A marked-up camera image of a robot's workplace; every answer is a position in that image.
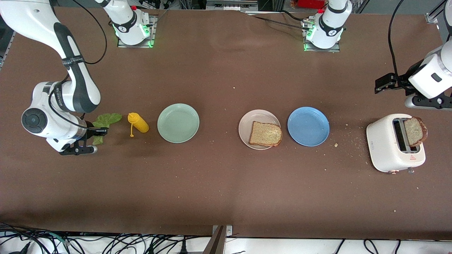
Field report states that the aluminium frame profile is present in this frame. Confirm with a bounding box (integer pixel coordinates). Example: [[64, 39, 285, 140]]
[[0, 30, 16, 71], [426, 0, 447, 23]]

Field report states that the brown bread slice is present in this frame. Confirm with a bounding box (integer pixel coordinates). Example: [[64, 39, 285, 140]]
[[404, 117, 428, 147], [249, 121, 283, 147]]

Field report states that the blue round plate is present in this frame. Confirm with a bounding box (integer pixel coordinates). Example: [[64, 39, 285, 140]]
[[287, 107, 330, 147]]

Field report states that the small metal table bracket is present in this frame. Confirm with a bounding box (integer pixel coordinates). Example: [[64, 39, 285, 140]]
[[212, 225, 233, 237]]

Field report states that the grey power strip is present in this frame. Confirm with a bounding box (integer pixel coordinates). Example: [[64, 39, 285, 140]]
[[206, 0, 259, 12]]

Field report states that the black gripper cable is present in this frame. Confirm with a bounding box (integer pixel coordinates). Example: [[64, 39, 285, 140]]
[[388, 0, 405, 78], [48, 0, 107, 131]]

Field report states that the white two-slot toaster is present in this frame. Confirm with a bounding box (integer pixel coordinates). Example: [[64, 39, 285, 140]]
[[366, 113, 426, 174]]

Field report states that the beige round plate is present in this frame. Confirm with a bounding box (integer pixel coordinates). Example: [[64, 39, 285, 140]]
[[238, 109, 281, 150]]

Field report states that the red box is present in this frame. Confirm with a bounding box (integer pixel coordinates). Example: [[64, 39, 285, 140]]
[[296, 0, 327, 9]]

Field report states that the green lettuce leaf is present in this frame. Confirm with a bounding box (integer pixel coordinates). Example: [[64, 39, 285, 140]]
[[92, 113, 123, 145]]

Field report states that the black table cable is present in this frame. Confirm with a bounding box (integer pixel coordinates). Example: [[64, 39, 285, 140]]
[[281, 9, 320, 22], [244, 12, 311, 30]]

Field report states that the dark grey metal beam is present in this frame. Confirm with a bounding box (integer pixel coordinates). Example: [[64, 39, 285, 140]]
[[202, 226, 226, 254]]

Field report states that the teal floor cable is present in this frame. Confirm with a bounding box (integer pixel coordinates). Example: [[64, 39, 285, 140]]
[[44, 232, 73, 246]]

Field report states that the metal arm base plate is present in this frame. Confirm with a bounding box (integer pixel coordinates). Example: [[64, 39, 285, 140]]
[[303, 19, 341, 53], [117, 14, 156, 48]]

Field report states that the mint green round plate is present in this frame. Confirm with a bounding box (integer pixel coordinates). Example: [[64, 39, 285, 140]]
[[157, 103, 200, 144]]

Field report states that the yellow squeeze sauce bottle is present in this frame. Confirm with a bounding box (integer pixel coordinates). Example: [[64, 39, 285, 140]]
[[127, 112, 150, 138]]

